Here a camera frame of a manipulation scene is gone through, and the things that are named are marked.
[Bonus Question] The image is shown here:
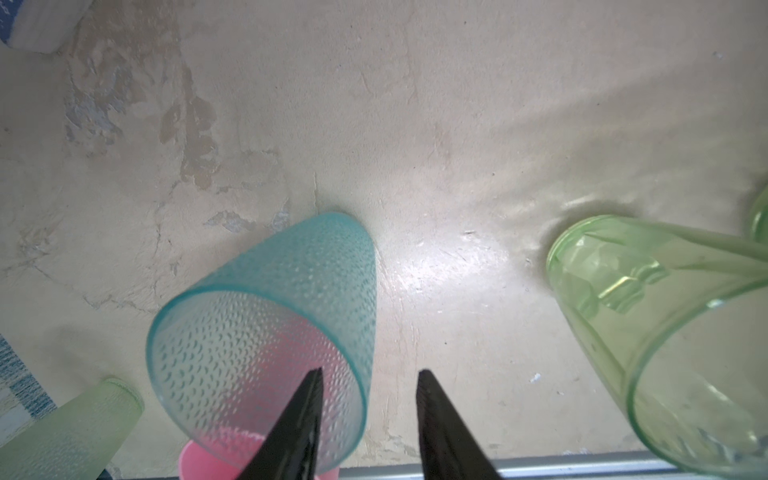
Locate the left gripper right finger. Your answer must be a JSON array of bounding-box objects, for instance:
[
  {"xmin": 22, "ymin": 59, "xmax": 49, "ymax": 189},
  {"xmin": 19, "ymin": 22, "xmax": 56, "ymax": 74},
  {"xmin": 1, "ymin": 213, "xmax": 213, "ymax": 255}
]
[{"xmin": 416, "ymin": 369, "xmax": 501, "ymax": 480}]

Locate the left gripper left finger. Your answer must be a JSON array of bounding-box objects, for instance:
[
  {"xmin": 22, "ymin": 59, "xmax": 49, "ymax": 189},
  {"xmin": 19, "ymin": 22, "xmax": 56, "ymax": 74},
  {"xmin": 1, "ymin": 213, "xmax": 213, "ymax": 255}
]
[{"xmin": 237, "ymin": 368, "xmax": 323, "ymax": 480}]

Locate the teal cup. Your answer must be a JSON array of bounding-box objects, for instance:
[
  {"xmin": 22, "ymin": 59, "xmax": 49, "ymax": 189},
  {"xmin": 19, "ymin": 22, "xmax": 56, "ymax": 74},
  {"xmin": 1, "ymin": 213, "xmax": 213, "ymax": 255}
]
[{"xmin": 146, "ymin": 212, "xmax": 377, "ymax": 472}]

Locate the pink cup front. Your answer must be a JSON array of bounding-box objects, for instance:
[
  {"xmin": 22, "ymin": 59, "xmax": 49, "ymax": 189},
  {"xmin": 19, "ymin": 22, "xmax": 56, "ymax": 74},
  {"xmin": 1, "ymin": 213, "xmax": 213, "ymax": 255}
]
[{"xmin": 177, "ymin": 432, "xmax": 340, "ymax": 480}]

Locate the frosted green cup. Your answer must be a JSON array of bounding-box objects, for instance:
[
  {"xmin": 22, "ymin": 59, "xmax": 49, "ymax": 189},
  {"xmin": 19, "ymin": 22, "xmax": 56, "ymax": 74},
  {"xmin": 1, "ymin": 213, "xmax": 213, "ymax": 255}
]
[{"xmin": 1, "ymin": 377, "xmax": 144, "ymax": 479}]

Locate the green cup left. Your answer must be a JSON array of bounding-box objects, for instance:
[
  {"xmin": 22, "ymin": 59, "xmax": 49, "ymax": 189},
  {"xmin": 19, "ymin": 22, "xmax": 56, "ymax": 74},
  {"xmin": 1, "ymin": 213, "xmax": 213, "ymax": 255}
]
[{"xmin": 546, "ymin": 215, "xmax": 767, "ymax": 479}]

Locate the green cup right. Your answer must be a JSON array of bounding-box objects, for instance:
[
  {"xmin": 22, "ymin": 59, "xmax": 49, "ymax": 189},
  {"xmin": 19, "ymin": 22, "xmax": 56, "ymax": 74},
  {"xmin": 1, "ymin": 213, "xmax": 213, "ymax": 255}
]
[{"xmin": 748, "ymin": 186, "xmax": 768, "ymax": 245}]

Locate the blue treehouse book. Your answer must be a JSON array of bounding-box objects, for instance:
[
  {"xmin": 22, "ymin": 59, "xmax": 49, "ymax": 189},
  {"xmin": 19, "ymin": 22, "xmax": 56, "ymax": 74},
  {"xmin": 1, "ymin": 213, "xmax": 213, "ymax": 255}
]
[{"xmin": 0, "ymin": 0, "xmax": 93, "ymax": 54}]

